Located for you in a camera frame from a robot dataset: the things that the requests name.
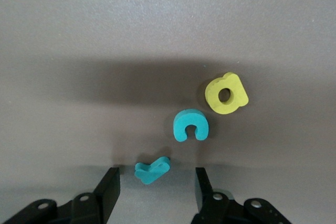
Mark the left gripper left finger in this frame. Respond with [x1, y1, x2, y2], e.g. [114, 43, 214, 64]
[0, 166, 121, 224]

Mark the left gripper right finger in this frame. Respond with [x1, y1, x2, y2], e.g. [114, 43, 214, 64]
[193, 166, 292, 224]

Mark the teal foam letter c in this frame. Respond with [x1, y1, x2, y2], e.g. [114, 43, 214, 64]
[173, 109, 211, 143]

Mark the teal foam letter r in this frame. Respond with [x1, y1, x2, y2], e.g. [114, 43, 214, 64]
[134, 156, 171, 185]

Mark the yellow foam letter a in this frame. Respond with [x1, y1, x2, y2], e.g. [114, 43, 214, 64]
[204, 71, 249, 116]

